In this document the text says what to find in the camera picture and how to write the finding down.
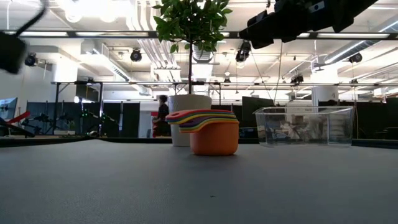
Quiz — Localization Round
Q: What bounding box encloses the orange measuring cup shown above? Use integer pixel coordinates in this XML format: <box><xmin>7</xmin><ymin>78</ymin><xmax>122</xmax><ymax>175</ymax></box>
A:
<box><xmin>179</xmin><ymin>120</ymin><xmax>241</xmax><ymax>157</ymax></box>

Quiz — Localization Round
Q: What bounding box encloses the cream ribbed plant pot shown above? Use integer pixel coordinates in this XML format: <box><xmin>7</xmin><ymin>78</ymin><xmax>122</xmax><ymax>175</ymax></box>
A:
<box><xmin>167</xmin><ymin>94</ymin><xmax>213</xmax><ymax>147</ymax></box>

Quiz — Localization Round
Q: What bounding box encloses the yellow measuring cup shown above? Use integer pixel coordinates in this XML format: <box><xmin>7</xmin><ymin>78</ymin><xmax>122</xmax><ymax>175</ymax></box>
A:
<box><xmin>169</xmin><ymin>114</ymin><xmax>238</xmax><ymax>126</ymax></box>

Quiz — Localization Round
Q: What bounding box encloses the black background metal frame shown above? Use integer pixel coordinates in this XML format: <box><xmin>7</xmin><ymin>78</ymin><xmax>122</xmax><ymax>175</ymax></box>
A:
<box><xmin>50</xmin><ymin>80</ymin><xmax>104</xmax><ymax>138</ymax></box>

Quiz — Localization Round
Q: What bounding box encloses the standing person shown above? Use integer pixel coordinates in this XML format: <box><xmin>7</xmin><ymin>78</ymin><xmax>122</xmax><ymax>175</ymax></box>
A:
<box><xmin>151</xmin><ymin>94</ymin><xmax>172</xmax><ymax>138</ymax></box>

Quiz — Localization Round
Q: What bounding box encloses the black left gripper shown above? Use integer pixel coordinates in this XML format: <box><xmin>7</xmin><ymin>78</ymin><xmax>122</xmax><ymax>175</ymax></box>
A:
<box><xmin>0</xmin><ymin>30</ymin><xmax>28</xmax><ymax>75</ymax></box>

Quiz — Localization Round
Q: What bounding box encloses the red measuring cup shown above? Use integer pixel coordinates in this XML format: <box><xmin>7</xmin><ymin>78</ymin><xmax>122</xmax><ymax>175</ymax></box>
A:
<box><xmin>165</xmin><ymin>109</ymin><xmax>234</xmax><ymax>123</ymax></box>

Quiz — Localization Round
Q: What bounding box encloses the clear plastic basket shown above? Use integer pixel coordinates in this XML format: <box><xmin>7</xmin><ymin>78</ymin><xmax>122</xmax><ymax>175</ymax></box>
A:
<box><xmin>252</xmin><ymin>106</ymin><xmax>356</xmax><ymax>148</ymax></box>

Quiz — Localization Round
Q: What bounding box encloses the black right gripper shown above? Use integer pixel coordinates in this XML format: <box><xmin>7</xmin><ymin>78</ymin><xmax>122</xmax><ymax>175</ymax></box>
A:
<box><xmin>238</xmin><ymin>0</ymin><xmax>337</xmax><ymax>50</ymax></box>

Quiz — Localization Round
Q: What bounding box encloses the computer monitor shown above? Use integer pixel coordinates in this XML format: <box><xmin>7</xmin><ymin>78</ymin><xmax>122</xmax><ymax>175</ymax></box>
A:
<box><xmin>0</xmin><ymin>96</ymin><xmax>19</xmax><ymax>121</ymax></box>

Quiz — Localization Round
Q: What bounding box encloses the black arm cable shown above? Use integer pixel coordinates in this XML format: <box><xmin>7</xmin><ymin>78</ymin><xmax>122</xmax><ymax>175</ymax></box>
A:
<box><xmin>14</xmin><ymin>0</ymin><xmax>50</xmax><ymax>37</ymax></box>

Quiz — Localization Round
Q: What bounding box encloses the black overhead frame beam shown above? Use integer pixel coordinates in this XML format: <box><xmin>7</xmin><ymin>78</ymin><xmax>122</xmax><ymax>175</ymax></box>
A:
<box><xmin>0</xmin><ymin>30</ymin><xmax>398</xmax><ymax>40</ymax></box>

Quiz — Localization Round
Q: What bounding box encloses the green leafy small tree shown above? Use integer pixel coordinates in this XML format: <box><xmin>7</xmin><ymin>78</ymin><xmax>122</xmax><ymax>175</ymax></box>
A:
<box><xmin>151</xmin><ymin>0</ymin><xmax>234</xmax><ymax>95</ymax></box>

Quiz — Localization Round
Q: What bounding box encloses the black ceiling spotlight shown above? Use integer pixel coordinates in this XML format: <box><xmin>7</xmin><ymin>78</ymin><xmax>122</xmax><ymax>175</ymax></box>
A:
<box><xmin>129</xmin><ymin>48</ymin><xmax>143</xmax><ymax>63</ymax></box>
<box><xmin>24</xmin><ymin>52</ymin><xmax>39</xmax><ymax>67</ymax></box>
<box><xmin>348</xmin><ymin>52</ymin><xmax>364</xmax><ymax>64</ymax></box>
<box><xmin>234</xmin><ymin>41</ymin><xmax>252</xmax><ymax>63</ymax></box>

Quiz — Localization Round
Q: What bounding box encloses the purple measuring cup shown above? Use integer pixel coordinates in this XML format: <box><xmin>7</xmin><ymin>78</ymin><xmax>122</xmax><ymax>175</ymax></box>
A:
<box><xmin>178</xmin><ymin>119</ymin><xmax>239</xmax><ymax>130</ymax></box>

